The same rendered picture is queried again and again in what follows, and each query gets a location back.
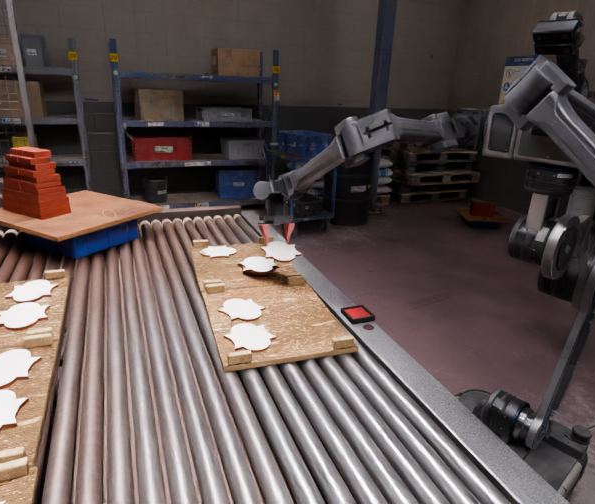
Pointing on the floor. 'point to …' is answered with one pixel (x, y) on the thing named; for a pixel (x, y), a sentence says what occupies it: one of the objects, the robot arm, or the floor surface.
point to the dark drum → (349, 193)
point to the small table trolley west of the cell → (293, 200)
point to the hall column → (381, 80)
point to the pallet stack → (428, 172)
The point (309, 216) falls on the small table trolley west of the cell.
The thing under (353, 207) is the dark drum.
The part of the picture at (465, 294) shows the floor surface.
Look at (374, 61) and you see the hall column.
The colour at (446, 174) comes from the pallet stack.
